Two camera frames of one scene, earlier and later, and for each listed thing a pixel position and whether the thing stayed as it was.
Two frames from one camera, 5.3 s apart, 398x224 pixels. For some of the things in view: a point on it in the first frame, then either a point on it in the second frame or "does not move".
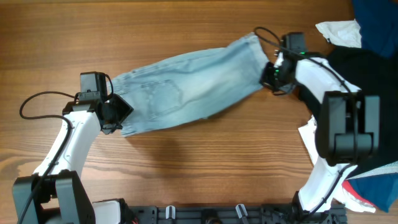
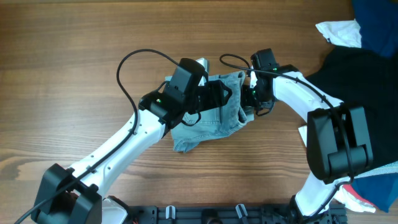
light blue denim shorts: x=191 y=87 -> x=198 y=127
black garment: x=372 y=74 does not move
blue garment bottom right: x=382 y=189 does not move
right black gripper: x=264 y=81 -> x=245 y=102
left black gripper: x=124 y=107 -> x=213 y=95
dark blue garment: x=378 y=23 does not move
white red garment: x=347 y=196 does not move
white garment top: x=342 y=33 does not move
